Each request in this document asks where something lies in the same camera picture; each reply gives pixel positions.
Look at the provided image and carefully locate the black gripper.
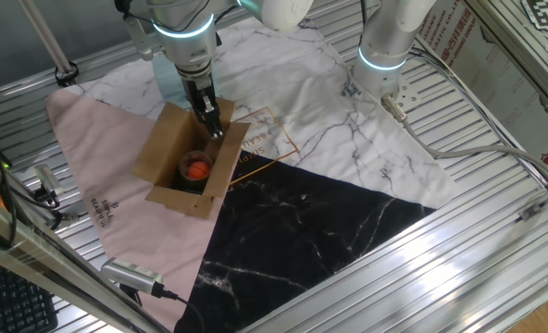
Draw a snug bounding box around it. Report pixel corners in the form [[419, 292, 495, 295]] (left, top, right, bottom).
[[181, 76, 225, 141]]

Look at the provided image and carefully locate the brown cardboard box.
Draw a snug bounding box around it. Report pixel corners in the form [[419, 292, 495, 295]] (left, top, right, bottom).
[[131, 97, 252, 220]]

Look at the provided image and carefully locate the orange object in box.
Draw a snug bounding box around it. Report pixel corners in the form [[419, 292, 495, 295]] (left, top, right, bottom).
[[177, 151, 215, 193]]

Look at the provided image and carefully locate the light blue gift box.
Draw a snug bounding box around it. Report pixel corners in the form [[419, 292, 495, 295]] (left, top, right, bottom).
[[152, 55, 188, 103]]

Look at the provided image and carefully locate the orange mini basketball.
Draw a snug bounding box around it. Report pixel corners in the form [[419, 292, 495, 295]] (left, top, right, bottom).
[[186, 160, 211, 180]]

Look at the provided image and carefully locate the marble pink black tablecloth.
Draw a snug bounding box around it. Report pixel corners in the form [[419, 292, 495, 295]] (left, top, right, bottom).
[[45, 18, 460, 333]]

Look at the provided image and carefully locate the grey tripod pole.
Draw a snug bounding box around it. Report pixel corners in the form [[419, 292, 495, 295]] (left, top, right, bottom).
[[17, 0, 80, 88]]

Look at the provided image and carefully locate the black keyboard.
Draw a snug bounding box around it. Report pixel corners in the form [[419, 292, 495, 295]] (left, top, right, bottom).
[[0, 258, 59, 333]]

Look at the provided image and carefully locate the printed cardboard sheet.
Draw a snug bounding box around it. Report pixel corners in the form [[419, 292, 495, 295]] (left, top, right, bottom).
[[415, 0, 548, 182]]

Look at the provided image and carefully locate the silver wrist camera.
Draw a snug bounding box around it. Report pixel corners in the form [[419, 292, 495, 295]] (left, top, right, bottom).
[[124, 16, 165, 62]]

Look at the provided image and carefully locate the small white camera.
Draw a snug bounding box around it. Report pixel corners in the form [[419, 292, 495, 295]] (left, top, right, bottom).
[[33, 164, 66, 198]]

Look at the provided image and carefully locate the silver exterior camera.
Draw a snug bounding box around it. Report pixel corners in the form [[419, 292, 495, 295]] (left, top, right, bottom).
[[100, 257, 165, 297]]

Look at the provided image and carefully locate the black exterior camera cable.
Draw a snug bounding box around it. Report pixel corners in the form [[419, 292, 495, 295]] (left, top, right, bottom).
[[156, 284, 206, 333]]

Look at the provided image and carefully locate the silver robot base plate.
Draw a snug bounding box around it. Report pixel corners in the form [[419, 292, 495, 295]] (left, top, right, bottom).
[[392, 81, 424, 115]]

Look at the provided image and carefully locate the aluminium frame beam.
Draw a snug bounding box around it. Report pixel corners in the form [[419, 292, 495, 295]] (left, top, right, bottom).
[[0, 189, 167, 333]]

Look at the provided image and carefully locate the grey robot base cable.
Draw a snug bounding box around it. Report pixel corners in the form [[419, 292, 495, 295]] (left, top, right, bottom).
[[380, 93, 548, 187]]

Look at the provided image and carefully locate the metal corner bracket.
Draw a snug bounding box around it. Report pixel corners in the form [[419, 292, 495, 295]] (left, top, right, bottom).
[[517, 178, 548, 222]]

